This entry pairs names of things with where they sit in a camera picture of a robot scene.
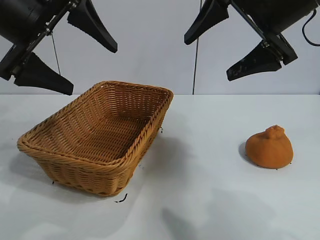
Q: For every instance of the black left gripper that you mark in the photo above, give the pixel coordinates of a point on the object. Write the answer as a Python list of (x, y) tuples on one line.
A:
[(22, 17)]

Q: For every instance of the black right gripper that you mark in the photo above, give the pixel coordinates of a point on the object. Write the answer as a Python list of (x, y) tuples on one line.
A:
[(277, 12)]

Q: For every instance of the brown wicker basket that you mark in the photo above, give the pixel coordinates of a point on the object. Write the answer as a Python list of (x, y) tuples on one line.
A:
[(95, 130)]

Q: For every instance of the orange fruit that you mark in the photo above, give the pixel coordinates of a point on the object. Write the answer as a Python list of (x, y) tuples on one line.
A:
[(270, 152)]

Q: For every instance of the white tablecloth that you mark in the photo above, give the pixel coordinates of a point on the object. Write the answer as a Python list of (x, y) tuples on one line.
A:
[(200, 212)]

